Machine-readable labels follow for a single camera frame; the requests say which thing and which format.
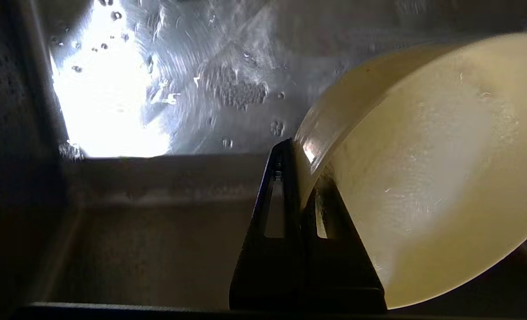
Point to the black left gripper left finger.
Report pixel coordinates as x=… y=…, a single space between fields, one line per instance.
x=268 y=275

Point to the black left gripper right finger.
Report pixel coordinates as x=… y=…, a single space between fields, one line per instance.
x=348 y=280

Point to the yellow plastic bowl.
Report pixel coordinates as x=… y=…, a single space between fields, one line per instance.
x=445 y=178

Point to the stainless steel sink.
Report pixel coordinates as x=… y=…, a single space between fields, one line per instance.
x=157 y=222

